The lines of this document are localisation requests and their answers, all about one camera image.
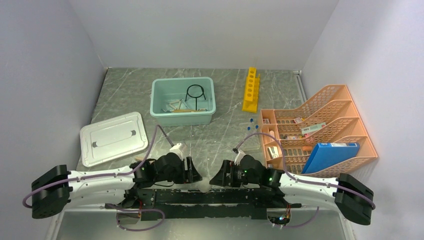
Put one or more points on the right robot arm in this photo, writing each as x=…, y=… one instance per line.
x=349, y=196

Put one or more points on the white round watch glass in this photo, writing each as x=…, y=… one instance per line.
x=204, y=185

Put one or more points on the black wire ring stand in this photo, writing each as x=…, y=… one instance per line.
x=196, y=92

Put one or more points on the yellow test tube rack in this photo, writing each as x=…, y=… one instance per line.
x=251, y=91

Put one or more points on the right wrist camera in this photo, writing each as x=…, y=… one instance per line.
x=239, y=156

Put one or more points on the orange mesh file organizer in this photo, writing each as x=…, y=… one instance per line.
x=329, y=116

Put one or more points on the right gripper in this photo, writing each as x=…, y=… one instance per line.
x=220, y=178

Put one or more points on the mint green plastic bin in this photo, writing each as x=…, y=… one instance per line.
x=166, y=90

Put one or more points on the amber rubber tubing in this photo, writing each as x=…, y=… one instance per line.
x=188, y=110

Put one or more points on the white plastic bin lid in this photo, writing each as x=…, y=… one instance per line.
x=111, y=139

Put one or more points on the white stapler in organizer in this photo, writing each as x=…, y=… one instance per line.
x=273, y=152

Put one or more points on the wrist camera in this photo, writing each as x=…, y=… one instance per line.
x=180, y=149
x=239, y=156

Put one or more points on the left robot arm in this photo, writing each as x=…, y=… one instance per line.
x=60, y=188

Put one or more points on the blue binder folder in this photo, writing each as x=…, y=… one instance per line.
x=325, y=155

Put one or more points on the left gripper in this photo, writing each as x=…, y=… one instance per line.
x=191, y=174

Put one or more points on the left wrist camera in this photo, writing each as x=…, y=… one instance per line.
x=180, y=149

